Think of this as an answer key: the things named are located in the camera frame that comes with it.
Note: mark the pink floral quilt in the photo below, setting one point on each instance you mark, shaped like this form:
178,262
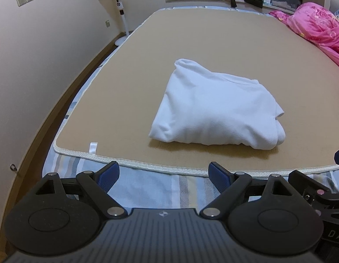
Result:
317,24

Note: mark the tan bed mat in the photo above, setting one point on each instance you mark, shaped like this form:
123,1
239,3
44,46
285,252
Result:
199,33

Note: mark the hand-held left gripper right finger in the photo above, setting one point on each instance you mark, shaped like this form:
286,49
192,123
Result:
220,179

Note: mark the white long-sleeve shirt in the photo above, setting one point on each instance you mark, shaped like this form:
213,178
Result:
213,106

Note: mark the tissue box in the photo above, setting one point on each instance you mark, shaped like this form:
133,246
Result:
266,0

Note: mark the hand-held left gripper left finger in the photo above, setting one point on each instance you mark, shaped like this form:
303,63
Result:
109,176

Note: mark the white ribbon tag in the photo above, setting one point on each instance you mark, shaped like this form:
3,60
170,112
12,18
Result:
93,147

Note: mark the striped blue bed sheet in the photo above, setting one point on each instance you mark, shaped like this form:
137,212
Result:
164,189

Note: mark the small metal hook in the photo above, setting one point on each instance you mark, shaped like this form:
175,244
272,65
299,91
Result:
14,167

